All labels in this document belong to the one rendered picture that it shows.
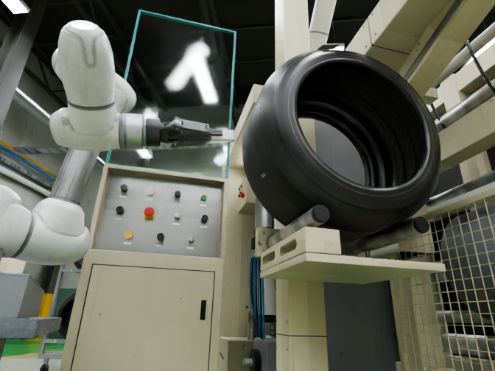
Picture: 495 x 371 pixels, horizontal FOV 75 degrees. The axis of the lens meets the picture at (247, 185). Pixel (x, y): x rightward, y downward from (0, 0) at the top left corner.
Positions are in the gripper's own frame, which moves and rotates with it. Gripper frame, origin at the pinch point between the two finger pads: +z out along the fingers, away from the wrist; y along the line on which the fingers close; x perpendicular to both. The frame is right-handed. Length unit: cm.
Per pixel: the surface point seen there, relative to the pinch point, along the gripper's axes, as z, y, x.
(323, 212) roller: 20.2, -11.4, 25.7
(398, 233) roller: 45, -5, 30
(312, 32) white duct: 73, 54, -102
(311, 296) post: 32, 25, 44
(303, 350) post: 26, 25, 59
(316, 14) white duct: 74, 48, -110
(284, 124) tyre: 13.8, -11.5, 2.3
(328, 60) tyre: 30.6, -12.0, -19.3
